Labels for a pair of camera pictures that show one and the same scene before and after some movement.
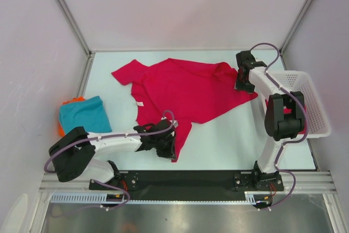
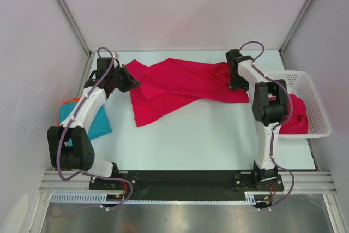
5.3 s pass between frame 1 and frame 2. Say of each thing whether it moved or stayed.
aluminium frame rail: stayed
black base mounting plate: stayed
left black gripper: moved
